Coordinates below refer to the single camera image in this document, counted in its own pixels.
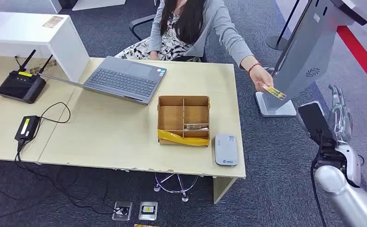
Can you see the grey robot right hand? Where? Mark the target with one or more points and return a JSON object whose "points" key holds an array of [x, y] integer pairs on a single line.
{"points": [[341, 122]]}

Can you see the person's right hand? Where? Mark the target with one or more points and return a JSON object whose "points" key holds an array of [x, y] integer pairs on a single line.
{"points": [[154, 56]]}

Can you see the person's left hand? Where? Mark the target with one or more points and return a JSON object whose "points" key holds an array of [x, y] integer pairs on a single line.
{"points": [[260, 78]]}

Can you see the yellow green ID card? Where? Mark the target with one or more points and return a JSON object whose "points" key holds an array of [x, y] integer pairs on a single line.
{"points": [[274, 91]]}

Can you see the wooden divided box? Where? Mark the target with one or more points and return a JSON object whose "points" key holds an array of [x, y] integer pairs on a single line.
{"points": [[171, 117]]}

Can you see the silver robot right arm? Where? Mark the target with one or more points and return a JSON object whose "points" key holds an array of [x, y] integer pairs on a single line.
{"points": [[343, 194]]}

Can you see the person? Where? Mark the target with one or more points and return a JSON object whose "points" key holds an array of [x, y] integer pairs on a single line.
{"points": [[214, 22]]}

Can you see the grey card reader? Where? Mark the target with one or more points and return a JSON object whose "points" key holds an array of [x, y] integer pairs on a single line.
{"points": [[226, 150]]}

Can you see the room key card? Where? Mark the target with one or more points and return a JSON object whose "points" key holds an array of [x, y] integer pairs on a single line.
{"points": [[196, 126]]}

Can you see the beige card on cabinet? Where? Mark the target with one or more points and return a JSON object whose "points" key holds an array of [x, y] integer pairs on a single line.
{"points": [[53, 22]]}

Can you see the chrome stanchion base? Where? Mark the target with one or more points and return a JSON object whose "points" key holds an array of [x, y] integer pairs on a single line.
{"points": [[269, 69]]}

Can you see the grey open laptop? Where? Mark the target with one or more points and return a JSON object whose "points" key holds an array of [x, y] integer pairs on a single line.
{"points": [[124, 81]]}

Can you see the silver kiosk stand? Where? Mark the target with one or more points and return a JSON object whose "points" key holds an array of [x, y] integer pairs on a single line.
{"points": [[305, 47]]}

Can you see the white flat board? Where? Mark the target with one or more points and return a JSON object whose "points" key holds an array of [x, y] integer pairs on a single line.
{"points": [[99, 3]]}

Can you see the cards beneath cabinet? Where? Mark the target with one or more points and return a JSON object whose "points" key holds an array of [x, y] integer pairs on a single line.
{"points": [[50, 63]]}

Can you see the white desk cabinet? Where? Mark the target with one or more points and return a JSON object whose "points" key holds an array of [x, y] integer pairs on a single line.
{"points": [[20, 34]]}

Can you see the black router with antennas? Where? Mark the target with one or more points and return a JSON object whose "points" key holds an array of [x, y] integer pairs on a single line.
{"points": [[20, 86]]}

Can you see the white low cabinet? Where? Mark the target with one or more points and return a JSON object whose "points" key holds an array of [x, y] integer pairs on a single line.
{"points": [[27, 5]]}

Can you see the chrome stool base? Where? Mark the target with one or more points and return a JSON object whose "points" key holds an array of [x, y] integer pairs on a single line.
{"points": [[183, 195]]}

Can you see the black power adapter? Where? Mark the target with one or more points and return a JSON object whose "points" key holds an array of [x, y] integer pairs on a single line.
{"points": [[27, 127]]}

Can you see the floor socket with yellow label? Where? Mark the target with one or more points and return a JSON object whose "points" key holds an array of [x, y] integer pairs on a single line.
{"points": [[148, 210]]}

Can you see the floor socket with plug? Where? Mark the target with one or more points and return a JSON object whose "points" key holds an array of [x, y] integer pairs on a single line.
{"points": [[122, 211]]}

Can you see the gold floor strip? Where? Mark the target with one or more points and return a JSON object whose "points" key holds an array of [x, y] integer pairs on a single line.
{"points": [[146, 225]]}

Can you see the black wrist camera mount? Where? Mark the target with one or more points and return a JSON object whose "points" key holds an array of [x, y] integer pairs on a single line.
{"points": [[312, 120]]}

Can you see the black stanchion post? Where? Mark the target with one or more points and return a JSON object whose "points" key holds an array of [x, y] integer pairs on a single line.
{"points": [[276, 43]]}

